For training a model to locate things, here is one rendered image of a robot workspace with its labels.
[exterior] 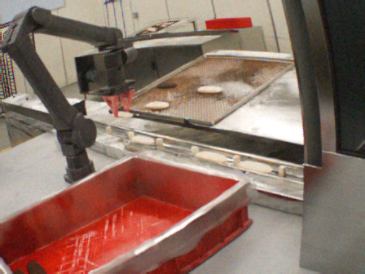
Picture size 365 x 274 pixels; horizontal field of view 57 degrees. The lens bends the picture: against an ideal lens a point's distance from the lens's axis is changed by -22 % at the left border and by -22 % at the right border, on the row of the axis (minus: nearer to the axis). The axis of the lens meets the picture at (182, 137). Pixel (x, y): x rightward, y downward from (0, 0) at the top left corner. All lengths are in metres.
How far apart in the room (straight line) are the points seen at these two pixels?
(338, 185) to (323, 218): 0.06
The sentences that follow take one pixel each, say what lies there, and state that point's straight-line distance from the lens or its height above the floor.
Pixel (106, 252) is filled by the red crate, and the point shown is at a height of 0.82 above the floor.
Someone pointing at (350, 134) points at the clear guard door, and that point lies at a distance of 0.47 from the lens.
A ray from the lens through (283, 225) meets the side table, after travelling 0.74.
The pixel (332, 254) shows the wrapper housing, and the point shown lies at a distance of 0.57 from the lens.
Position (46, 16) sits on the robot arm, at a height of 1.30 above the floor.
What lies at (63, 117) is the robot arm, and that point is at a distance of 1.02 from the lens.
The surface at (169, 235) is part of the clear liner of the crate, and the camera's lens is 0.58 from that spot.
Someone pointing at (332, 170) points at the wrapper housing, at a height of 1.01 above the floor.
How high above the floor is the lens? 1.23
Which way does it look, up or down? 19 degrees down
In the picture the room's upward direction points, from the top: 10 degrees counter-clockwise
